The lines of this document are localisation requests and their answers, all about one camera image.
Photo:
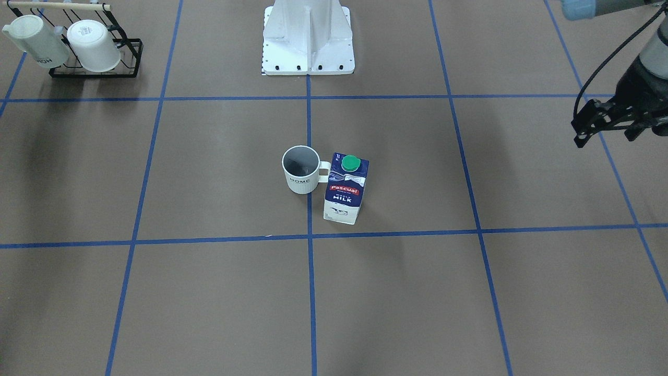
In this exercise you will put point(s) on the milk carton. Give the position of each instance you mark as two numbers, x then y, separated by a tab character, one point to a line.
345	188

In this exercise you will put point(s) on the white cup on rack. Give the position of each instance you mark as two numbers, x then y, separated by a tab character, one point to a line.
31	35
94	46

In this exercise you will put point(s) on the white mug grey interior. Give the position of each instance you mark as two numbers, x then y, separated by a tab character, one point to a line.
303	169

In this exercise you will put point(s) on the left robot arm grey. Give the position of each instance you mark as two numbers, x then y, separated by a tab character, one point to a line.
653	55

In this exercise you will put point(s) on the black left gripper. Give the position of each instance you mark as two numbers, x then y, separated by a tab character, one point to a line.
640	87

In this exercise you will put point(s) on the black wire cup rack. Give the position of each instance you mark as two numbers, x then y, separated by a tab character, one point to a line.
61	19

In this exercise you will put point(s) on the wooden rod of rack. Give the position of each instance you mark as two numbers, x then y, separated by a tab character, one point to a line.
59	5

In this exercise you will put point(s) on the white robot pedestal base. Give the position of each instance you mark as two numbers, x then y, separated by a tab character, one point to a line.
307	38

